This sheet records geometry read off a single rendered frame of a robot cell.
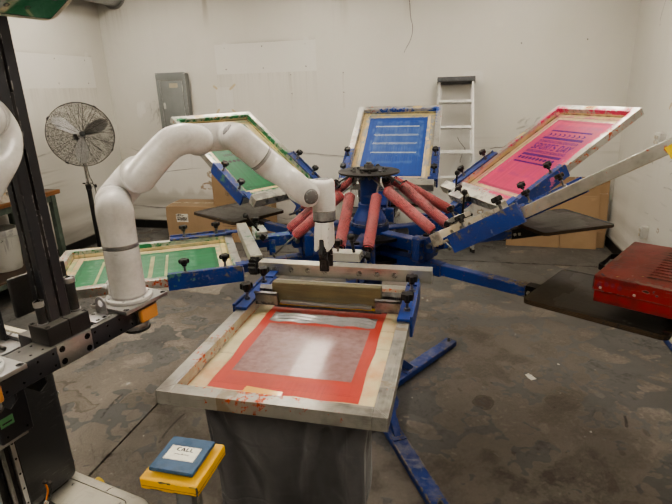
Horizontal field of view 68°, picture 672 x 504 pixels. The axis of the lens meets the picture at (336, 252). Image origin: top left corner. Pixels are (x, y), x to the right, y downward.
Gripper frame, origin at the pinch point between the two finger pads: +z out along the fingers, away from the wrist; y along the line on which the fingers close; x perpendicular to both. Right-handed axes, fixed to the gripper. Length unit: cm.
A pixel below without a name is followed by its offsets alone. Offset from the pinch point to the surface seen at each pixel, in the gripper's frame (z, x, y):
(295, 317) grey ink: 17.2, -9.5, 7.8
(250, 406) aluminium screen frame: 15, -4, 60
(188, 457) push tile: 16, -10, 78
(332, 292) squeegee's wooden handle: 9.9, 2.1, 1.7
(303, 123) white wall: -17, -133, -413
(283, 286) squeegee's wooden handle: 8.7, -15.3, 1.8
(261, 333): 17.6, -17.0, 19.9
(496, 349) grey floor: 114, 72, -159
